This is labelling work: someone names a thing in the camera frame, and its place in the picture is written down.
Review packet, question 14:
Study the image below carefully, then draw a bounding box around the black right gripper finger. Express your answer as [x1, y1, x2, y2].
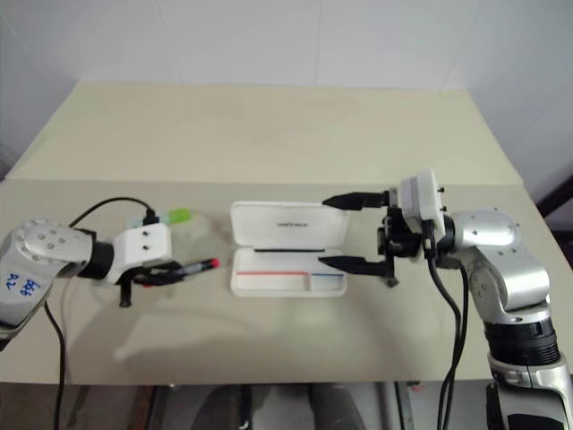
[322, 191, 392, 212]
[317, 255, 389, 277]

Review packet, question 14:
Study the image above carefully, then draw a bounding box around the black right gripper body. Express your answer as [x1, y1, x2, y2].
[377, 187, 427, 288]

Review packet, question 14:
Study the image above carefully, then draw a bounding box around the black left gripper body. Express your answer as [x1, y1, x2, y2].
[117, 260, 182, 310]

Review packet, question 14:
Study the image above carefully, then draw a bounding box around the red marker with black barrel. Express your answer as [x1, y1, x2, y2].
[135, 257, 221, 288]

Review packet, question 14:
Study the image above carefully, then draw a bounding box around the green capped clear marker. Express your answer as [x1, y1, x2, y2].
[128, 206, 194, 228]

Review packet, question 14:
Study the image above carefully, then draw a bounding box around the white open pencil case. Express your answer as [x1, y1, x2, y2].
[228, 200, 352, 299]

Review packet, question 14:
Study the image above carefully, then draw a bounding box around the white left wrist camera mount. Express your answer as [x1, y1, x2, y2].
[107, 223, 174, 286]

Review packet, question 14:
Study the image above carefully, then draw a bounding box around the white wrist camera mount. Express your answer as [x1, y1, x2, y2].
[398, 167, 446, 226]
[107, 223, 174, 286]

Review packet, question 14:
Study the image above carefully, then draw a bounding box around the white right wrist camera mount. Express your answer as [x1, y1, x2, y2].
[398, 167, 446, 226]

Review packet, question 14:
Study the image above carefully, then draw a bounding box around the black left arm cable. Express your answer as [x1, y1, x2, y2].
[43, 197, 160, 430]

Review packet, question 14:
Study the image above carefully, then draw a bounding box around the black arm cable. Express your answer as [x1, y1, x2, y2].
[43, 197, 160, 430]
[444, 264, 471, 430]
[423, 222, 461, 430]

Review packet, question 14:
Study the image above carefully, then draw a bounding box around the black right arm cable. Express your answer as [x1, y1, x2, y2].
[444, 264, 471, 430]
[423, 222, 461, 430]

